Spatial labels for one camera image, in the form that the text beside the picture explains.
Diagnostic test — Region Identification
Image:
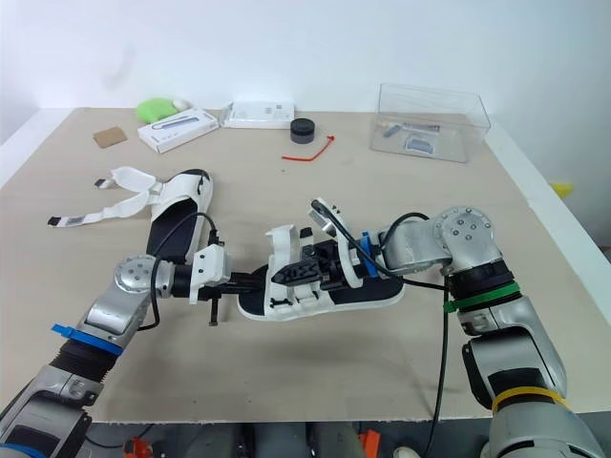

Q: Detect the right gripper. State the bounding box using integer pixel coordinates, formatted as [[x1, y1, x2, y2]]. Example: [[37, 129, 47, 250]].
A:
[[268, 240, 348, 291]]

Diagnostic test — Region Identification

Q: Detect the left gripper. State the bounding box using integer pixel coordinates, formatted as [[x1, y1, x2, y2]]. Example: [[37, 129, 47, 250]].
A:
[[203, 270, 269, 302]]

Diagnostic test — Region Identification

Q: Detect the white and black sandal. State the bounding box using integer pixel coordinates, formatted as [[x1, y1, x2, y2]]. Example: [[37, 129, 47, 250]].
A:
[[236, 223, 408, 323], [47, 166, 215, 266]]

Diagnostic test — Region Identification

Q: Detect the flat white box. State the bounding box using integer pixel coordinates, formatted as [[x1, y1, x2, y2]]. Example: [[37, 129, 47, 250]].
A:
[[222, 99, 298, 131]]

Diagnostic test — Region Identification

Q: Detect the white printed carton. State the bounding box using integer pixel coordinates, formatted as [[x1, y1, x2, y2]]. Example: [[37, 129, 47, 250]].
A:
[[137, 108, 221, 155]]

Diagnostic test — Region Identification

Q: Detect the blue grey small pack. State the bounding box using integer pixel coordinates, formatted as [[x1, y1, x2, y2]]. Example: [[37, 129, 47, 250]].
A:
[[404, 135, 439, 156]]

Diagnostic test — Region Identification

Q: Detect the orange clamp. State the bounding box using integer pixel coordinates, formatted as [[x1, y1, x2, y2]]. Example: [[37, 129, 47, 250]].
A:
[[122, 435, 155, 458], [356, 427, 384, 458]]

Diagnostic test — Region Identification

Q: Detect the green soft toy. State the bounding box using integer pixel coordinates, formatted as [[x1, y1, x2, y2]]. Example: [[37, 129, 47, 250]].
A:
[[136, 96, 176, 123]]

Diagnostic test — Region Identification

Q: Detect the brown cardboard piece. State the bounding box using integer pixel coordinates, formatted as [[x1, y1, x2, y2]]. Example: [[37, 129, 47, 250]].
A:
[[93, 126, 130, 151]]

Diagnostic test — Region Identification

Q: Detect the clear plastic box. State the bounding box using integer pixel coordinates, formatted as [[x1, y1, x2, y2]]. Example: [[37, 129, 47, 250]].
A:
[[369, 82, 494, 165]]

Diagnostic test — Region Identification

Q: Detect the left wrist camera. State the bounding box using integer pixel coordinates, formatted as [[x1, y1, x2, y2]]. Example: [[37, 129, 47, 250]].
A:
[[187, 242, 234, 305]]

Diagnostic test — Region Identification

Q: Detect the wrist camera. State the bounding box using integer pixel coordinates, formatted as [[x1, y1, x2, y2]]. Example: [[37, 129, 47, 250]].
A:
[[187, 242, 234, 305], [308, 197, 379, 290]]

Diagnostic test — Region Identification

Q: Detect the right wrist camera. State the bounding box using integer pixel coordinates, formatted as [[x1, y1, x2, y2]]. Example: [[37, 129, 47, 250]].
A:
[[308, 197, 379, 290]]

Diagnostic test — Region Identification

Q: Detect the black cable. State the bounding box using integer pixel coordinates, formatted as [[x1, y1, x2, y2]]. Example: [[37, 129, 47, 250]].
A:
[[142, 212, 226, 331], [310, 198, 454, 458]]

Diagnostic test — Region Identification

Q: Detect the red cable tie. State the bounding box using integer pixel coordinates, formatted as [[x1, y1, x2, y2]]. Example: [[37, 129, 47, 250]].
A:
[[281, 135, 337, 163]]

